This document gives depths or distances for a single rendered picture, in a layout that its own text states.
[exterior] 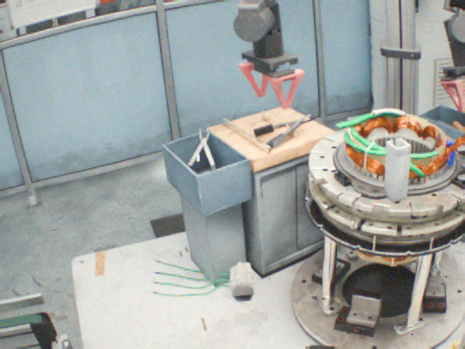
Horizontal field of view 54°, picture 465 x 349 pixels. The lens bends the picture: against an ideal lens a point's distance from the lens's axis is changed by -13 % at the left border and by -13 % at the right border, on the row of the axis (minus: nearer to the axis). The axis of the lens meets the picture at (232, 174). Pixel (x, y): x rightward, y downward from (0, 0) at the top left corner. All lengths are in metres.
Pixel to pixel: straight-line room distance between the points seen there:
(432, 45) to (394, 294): 2.33
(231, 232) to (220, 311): 0.16
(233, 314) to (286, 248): 0.19
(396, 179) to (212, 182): 0.35
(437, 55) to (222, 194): 2.47
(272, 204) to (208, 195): 0.15
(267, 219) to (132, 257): 0.36
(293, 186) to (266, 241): 0.13
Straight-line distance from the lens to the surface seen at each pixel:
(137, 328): 1.04
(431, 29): 3.18
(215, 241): 1.03
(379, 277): 1.11
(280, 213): 1.05
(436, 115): 1.24
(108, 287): 1.16
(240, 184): 0.97
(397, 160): 0.73
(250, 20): 0.85
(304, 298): 1.03
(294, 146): 0.99
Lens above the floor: 1.50
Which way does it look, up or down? 29 degrees down
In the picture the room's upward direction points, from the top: 6 degrees counter-clockwise
